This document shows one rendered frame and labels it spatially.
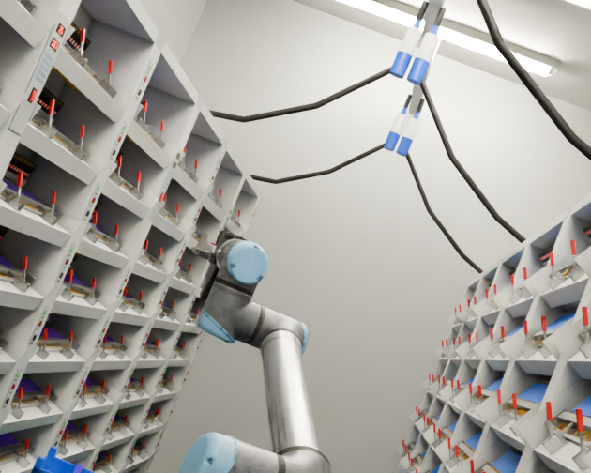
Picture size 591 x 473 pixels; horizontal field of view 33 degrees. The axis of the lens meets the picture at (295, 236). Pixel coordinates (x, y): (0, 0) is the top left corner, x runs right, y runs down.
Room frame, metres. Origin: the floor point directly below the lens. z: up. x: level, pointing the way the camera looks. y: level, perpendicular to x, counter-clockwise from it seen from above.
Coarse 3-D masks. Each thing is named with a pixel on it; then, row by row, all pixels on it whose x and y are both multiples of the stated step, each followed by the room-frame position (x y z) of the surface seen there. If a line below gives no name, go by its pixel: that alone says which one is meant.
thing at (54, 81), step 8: (80, 8) 2.75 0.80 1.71; (80, 16) 2.77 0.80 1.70; (88, 16) 2.83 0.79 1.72; (80, 24) 2.80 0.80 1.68; (88, 24) 2.85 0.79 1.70; (56, 72) 2.78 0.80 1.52; (48, 80) 2.75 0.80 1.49; (56, 80) 2.80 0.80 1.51; (48, 88) 2.77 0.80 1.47; (56, 88) 2.83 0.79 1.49; (56, 96) 2.85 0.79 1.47; (16, 152) 2.75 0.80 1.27; (24, 152) 2.80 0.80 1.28; (32, 152) 2.85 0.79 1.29
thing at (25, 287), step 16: (0, 256) 2.79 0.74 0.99; (16, 256) 2.85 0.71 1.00; (0, 272) 2.64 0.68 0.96; (16, 272) 2.74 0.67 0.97; (32, 272) 2.84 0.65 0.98; (0, 288) 2.51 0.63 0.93; (16, 288) 2.66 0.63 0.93; (32, 288) 2.83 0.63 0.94; (48, 288) 2.84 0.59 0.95; (0, 304) 2.57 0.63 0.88; (16, 304) 2.68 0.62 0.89; (32, 304) 2.79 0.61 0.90
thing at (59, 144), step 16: (48, 96) 2.70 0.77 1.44; (32, 112) 2.24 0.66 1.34; (48, 112) 2.77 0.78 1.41; (32, 128) 2.28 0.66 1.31; (48, 128) 2.41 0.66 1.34; (64, 128) 2.85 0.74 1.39; (32, 144) 2.34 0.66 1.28; (48, 144) 2.41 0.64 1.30; (64, 144) 2.70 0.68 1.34; (80, 144) 2.68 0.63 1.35; (64, 160) 2.57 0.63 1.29; (80, 160) 2.66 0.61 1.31; (96, 160) 2.84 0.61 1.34; (80, 176) 2.74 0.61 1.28
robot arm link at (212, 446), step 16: (192, 448) 1.69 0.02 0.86; (208, 448) 1.63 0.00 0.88; (224, 448) 1.63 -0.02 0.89; (240, 448) 1.64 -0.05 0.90; (256, 448) 1.67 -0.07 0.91; (192, 464) 1.65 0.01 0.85; (208, 464) 1.61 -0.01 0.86; (224, 464) 1.61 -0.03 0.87; (240, 464) 1.62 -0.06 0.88; (256, 464) 1.64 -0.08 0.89; (272, 464) 1.65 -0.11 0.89
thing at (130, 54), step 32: (96, 32) 2.86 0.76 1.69; (96, 64) 2.85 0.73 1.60; (128, 64) 2.85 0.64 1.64; (64, 96) 2.86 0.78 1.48; (96, 128) 2.85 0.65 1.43; (128, 128) 2.93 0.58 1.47; (32, 160) 2.86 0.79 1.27; (64, 192) 2.85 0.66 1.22; (32, 256) 2.85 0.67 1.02; (64, 256) 2.85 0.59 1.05; (0, 320) 2.85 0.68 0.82; (32, 320) 2.84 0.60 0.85; (32, 352) 2.93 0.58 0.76; (0, 384) 2.84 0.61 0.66; (0, 416) 2.89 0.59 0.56
